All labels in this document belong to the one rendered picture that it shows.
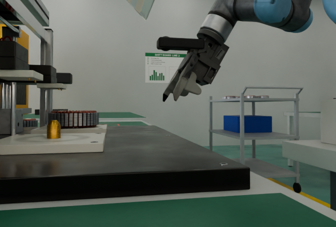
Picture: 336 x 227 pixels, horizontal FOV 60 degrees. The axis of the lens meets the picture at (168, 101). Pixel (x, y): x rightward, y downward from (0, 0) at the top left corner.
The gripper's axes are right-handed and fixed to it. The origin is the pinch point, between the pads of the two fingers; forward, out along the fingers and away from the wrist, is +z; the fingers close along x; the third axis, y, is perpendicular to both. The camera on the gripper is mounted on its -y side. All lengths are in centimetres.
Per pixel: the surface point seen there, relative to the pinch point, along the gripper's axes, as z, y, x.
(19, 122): 21.5, -26.5, 1.0
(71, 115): 13.8, -16.9, -5.7
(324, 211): 7, 8, -51
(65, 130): 16.9, -16.2, -7.6
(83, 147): 14.3, -11.1, -31.8
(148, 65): -98, 12, 508
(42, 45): 2.7, -36.2, 17.4
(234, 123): -42, 113, 225
